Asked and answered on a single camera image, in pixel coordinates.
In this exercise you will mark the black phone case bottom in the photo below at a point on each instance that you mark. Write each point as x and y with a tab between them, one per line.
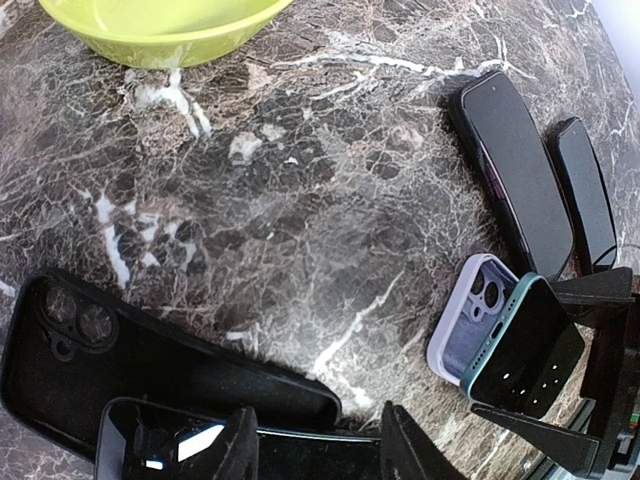
72	347

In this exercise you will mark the lavender phone case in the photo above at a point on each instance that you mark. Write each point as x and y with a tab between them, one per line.
471	312

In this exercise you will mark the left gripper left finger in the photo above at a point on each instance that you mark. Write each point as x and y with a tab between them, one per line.
235	452

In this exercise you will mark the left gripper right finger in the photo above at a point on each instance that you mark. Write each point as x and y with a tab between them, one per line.
406	451

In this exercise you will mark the black phone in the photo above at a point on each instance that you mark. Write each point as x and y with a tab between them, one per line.
143	440
584	188

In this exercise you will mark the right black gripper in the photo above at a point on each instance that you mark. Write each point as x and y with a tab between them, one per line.
611	379

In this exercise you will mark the green plastic bowl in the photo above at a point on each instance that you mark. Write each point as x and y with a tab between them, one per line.
156	35

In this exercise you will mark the dark phone with teal edge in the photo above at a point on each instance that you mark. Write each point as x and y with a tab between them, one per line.
526	359

